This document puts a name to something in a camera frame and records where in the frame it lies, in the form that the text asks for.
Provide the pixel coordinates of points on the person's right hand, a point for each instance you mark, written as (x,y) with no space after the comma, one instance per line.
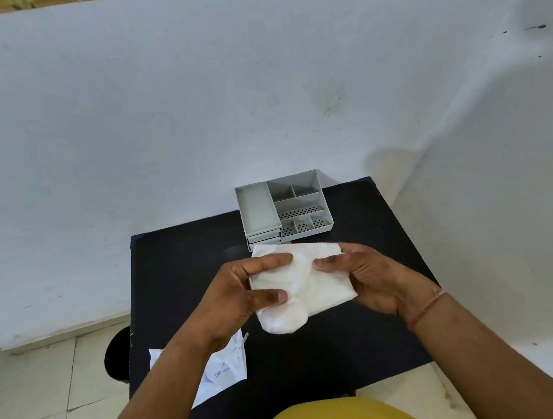
(384,281)

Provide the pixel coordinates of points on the person's left hand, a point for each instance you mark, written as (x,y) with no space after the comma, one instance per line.
(222,302)

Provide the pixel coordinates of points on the person's left thumb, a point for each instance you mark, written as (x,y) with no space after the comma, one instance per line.
(269,299)

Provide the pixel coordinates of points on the person's right thumb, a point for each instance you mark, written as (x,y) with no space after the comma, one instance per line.
(331,263)

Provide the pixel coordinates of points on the person's right forearm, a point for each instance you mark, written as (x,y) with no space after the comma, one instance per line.
(493,366)

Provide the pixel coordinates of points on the person's left forearm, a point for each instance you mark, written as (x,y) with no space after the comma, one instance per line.
(154,404)

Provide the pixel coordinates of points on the white plastic packet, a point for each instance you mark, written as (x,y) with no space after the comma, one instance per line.
(225,372)

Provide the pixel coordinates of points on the grey plastic desk organizer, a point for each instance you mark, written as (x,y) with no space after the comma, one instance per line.
(257,211)

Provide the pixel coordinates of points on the black round stool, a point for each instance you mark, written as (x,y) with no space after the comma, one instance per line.
(118,356)

